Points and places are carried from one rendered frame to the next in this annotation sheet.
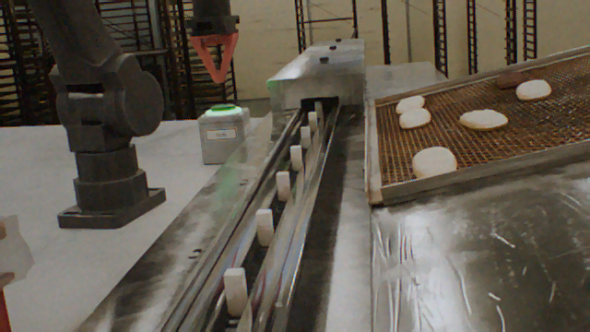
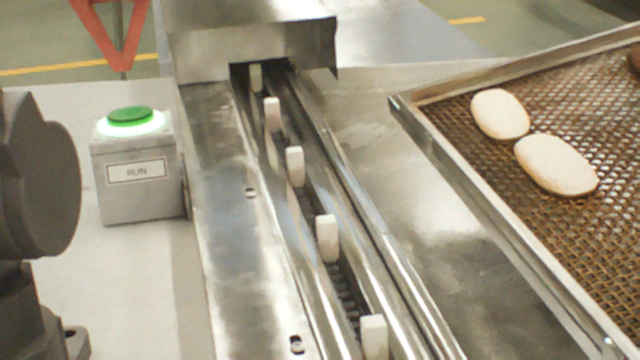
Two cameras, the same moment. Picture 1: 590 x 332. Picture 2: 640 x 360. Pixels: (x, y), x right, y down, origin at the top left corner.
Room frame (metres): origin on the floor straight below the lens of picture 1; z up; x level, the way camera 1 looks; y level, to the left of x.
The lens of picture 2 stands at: (0.29, 0.16, 1.15)
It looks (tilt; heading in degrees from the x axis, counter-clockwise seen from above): 23 degrees down; 344
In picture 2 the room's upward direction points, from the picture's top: 4 degrees counter-clockwise
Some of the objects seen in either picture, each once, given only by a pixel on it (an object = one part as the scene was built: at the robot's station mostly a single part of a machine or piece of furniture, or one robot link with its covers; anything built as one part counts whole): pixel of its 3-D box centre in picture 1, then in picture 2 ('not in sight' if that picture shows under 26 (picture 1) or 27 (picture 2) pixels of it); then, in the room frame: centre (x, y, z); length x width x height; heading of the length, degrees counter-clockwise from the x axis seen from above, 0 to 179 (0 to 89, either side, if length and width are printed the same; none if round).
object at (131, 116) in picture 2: (223, 111); (130, 121); (1.05, 0.11, 0.90); 0.04 x 0.04 x 0.02
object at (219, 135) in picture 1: (229, 146); (143, 183); (1.05, 0.10, 0.84); 0.08 x 0.08 x 0.11; 83
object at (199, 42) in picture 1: (218, 52); (114, 10); (1.06, 0.11, 0.99); 0.07 x 0.07 x 0.09; 83
